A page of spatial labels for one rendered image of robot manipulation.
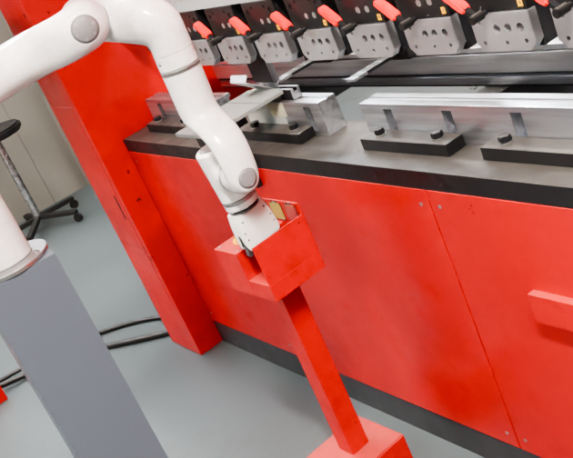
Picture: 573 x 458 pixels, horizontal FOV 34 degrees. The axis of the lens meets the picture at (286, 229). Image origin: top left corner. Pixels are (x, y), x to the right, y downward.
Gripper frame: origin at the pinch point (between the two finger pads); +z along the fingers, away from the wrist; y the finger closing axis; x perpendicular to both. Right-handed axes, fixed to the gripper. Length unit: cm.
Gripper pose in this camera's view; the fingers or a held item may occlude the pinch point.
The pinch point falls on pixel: (272, 257)
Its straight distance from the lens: 226.9
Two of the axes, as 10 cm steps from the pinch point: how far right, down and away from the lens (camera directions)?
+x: 5.7, 1.0, -8.2
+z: 4.4, 8.0, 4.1
